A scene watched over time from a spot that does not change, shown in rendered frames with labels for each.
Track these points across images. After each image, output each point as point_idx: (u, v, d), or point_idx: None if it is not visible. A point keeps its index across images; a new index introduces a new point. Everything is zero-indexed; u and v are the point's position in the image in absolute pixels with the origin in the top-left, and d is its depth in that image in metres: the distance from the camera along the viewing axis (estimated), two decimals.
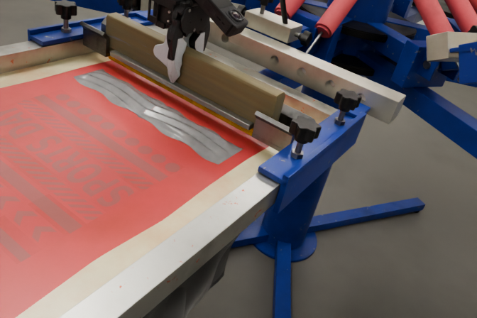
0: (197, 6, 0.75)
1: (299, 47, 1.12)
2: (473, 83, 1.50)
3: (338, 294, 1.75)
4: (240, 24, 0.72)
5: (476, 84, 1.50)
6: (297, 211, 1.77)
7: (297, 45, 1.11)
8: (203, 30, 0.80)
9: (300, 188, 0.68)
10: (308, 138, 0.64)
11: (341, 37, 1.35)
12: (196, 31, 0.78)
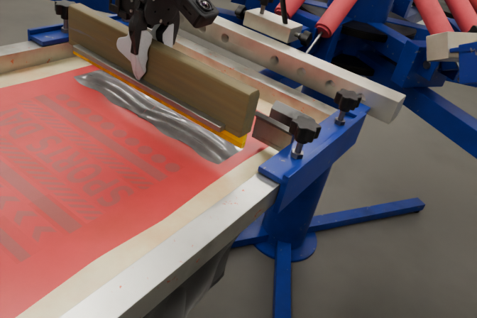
0: None
1: (299, 47, 1.12)
2: (473, 83, 1.50)
3: (338, 294, 1.75)
4: (209, 14, 0.64)
5: (476, 84, 1.50)
6: (297, 211, 1.77)
7: (297, 45, 1.11)
8: (172, 21, 0.72)
9: (300, 188, 0.68)
10: (308, 138, 0.64)
11: (341, 37, 1.35)
12: (163, 23, 0.70)
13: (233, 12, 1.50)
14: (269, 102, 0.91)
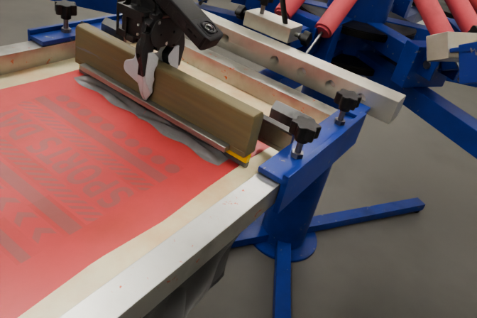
0: (168, 18, 0.69)
1: (299, 47, 1.12)
2: (473, 83, 1.50)
3: (338, 294, 1.75)
4: (214, 36, 0.66)
5: (476, 84, 1.50)
6: (297, 211, 1.77)
7: (297, 45, 1.11)
8: (177, 42, 0.74)
9: (300, 188, 0.68)
10: (308, 138, 0.64)
11: (341, 37, 1.35)
12: (169, 45, 0.72)
13: (233, 12, 1.50)
14: (269, 102, 0.91)
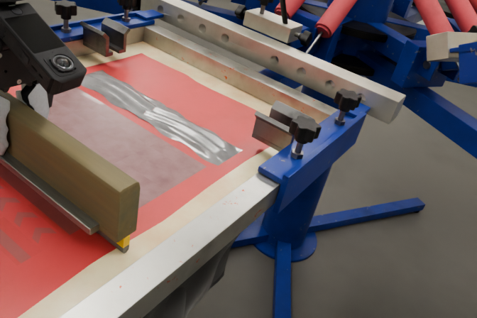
0: None
1: (299, 47, 1.12)
2: (473, 83, 1.50)
3: (338, 294, 1.75)
4: (68, 76, 0.47)
5: (476, 84, 1.50)
6: (297, 211, 1.77)
7: (297, 45, 1.11)
8: None
9: (300, 188, 0.68)
10: (308, 138, 0.64)
11: (341, 37, 1.35)
12: (25, 83, 0.53)
13: (233, 12, 1.50)
14: (269, 102, 0.91)
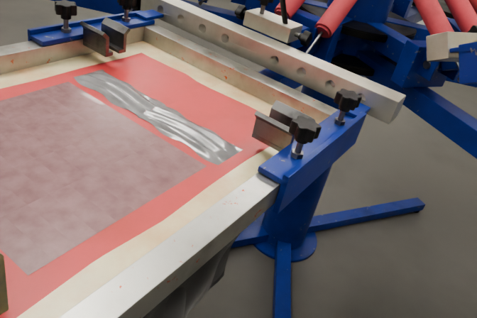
0: None
1: (299, 47, 1.12)
2: (473, 83, 1.50)
3: (338, 294, 1.75)
4: None
5: (476, 84, 1.50)
6: (297, 211, 1.77)
7: (297, 45, 1.11)
8: None
9: (300, 188, 0.68)
10: (308, 138, 0.64)
11: (341, 37, 1.35)
12: None
13: (233, 12, 1.50)
14: (269, 102, 0.91)
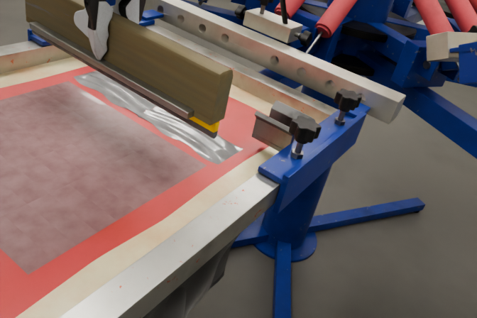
0: None
1: (299, 47, 1.12)
2: (473, 83, 1.50)
3: (338, 294, 1.75)
4: None
5: (476, 84, 1.50)
6: (297, 211, 1.77)
7: (297, 45, 1.11)
8: None
9: (300, 188, 0.68)
10: (308, 138, 0.64)
11: (341, 37, 1.35)
12: None
13: (233, 12, 1.50)
14: (269, 102, 0.91)
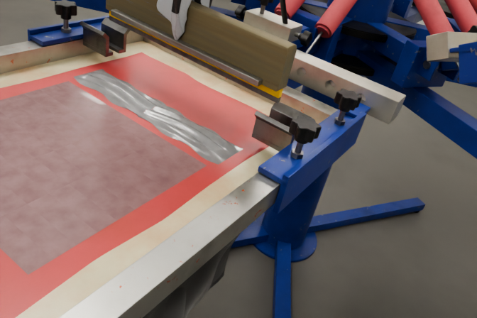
0: None
1: (299, 47, 1.12)
2: (473, 83, 1.50)
3: (338, 294, 1.75)
4: None
5: (476, 84, 1.50)
6: (297, 211, 1.77)
7: (297, 45, 1.11)
8: None
9: (300, 188, 0.68)
10: (308, 138, 0.64)
11: (341, 37, 1.35)
12: None
13: (233, 12, 1.50)
14: (269, 102, 0.91)
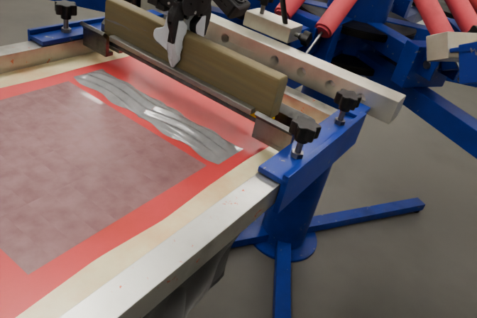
0: None
1: (299, 47, 1.12)
2: (473, 83, 1.50)
3: (338, 294, 1.75)
4: (242, 6, 0.70)
5: (476, 84, 1.50)
6: (297, 211, 1.77)
7: (297, 45, 1.11)
8: (204, 13, 0.78)
9: (300, 188, 0.68)
10: (308, 138, 0.64)
11: (341, 37, 1.35)
12: (197, 14, 0.76)
13: None
14: None
